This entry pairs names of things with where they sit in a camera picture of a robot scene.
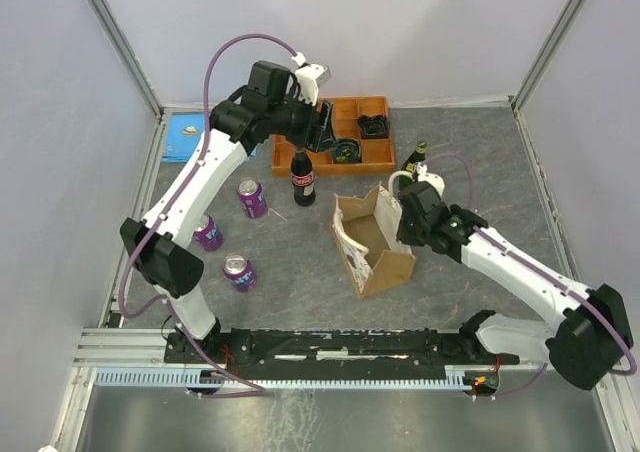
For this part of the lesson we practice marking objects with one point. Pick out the green glass bottle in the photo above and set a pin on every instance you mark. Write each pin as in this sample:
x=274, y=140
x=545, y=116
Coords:
x=410, y=164

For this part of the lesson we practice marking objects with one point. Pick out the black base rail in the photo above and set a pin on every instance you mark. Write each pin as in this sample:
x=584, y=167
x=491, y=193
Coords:
x=347, y=355

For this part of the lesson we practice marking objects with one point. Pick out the dark rolled fabric bottom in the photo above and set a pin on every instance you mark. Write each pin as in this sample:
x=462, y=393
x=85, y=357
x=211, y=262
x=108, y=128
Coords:
x=346, y=151

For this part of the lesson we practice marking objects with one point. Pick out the blue toothed cable duct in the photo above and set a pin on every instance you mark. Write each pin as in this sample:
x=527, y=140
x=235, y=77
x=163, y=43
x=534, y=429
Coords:
x=207, y=378

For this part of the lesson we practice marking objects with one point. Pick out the purple soda can front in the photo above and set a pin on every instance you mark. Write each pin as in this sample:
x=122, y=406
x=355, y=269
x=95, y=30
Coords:
x=240, y=272

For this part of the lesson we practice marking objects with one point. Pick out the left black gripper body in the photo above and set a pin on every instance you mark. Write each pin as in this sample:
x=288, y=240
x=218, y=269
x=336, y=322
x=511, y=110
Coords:
x=295, y=121

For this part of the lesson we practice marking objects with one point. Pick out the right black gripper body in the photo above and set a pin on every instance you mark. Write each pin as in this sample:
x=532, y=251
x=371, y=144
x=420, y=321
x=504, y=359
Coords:
x=410, y=232

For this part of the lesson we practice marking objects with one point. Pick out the dark rolled fabric right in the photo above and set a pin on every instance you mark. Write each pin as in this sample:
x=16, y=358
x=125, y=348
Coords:
x=374, y=127

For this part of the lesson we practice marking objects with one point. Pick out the blue patterned cloth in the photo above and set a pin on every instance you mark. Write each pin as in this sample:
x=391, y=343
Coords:
x=183, y=136

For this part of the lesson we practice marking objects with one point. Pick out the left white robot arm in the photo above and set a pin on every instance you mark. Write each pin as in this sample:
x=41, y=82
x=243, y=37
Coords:
x=157, y=244

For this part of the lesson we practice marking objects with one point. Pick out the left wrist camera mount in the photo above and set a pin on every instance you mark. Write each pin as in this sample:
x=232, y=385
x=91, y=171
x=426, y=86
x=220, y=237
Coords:
x=310, y=77

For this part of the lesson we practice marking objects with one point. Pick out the cola glass bottle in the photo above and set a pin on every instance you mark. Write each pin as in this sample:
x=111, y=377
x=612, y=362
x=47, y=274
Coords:
x=302, y=178

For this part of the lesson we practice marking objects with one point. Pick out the purple soda can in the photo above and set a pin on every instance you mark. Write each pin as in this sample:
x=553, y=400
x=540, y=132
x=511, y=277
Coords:
x=251, y=196
x=240, y=272
x=207, y=234

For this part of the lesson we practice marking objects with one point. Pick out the wooden compartment tray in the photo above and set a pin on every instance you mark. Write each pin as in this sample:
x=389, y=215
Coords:
x=377, y=155

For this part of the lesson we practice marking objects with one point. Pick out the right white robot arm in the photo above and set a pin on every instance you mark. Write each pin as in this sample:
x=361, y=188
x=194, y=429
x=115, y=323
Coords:
x=582, y=332

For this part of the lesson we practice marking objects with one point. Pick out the dark rolled fabric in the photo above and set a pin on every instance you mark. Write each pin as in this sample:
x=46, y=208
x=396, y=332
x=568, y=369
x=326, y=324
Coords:
x=346, y=151
x=374, y=127

